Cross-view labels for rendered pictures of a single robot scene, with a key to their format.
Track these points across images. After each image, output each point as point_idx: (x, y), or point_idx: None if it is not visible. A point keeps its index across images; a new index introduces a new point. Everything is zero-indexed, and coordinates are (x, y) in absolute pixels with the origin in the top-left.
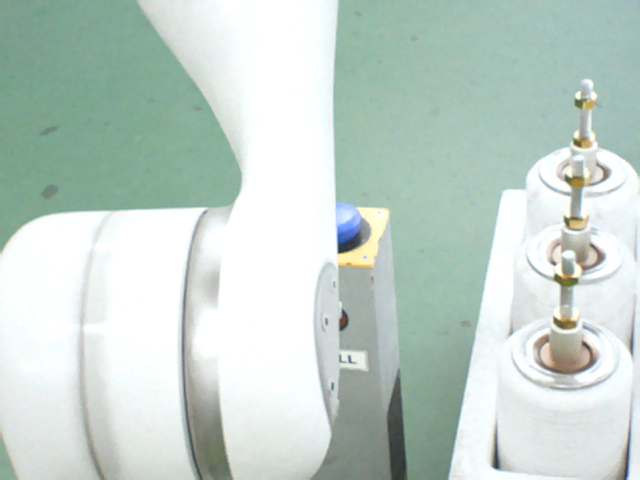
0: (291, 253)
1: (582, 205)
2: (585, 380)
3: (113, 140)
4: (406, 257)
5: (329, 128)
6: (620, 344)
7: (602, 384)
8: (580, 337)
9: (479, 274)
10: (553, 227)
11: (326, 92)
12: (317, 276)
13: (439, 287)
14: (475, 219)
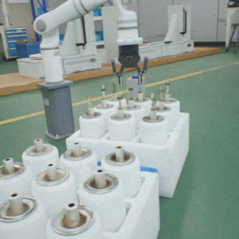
0: (39, 16)
1: (139, 89)
2: (108, 99)
3: None
4: (217, 142)
5: (54, 16)
6: (115, 102)
7: (107, 101)
8: (113, 95)
9: (210, 149)
10: (148, 98)
11: (56, 14)
12: (40, 19)
13: (205, 144)
14: (236, 149)
